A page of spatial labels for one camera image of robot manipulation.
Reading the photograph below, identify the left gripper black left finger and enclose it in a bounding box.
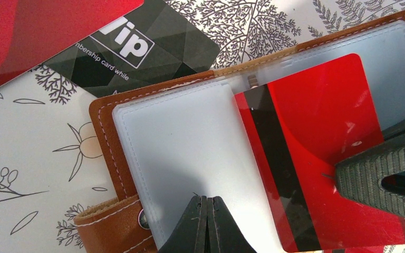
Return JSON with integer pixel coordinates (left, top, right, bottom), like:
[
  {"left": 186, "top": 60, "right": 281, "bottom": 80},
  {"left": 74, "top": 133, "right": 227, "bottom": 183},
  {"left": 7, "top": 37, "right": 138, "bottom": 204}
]
[{"left": 158, "top": 196, "right": 208, "bottom": 253}]

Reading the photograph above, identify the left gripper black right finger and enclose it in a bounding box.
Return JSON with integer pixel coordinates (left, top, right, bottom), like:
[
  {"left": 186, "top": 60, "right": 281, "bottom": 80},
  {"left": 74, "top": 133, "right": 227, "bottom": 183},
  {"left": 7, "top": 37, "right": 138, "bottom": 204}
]
[{"left": 207, "top": 196, "right": 255, "bottom": 252}]

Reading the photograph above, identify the black VIP card under red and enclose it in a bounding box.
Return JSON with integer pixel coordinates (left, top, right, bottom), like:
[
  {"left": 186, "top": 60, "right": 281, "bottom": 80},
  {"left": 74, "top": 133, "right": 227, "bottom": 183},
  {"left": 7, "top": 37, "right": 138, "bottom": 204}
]
[{"left": 35, "top": 1, "right": 220, "bottom": 104}]

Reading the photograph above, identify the red card far centre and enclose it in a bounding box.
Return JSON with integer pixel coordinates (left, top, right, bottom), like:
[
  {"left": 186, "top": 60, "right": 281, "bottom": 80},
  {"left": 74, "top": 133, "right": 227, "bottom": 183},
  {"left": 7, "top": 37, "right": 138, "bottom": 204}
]
[{"left": 0, "top": 0, "right": 143, "bottom": 86}]

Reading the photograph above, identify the brown leather card holder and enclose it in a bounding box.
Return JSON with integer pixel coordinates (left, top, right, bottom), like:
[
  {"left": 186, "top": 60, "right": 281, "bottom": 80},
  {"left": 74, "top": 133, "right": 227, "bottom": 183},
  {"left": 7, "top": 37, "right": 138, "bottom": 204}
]
[{"left": 74, "top": 11, "right": 405, "bottom": 252}]

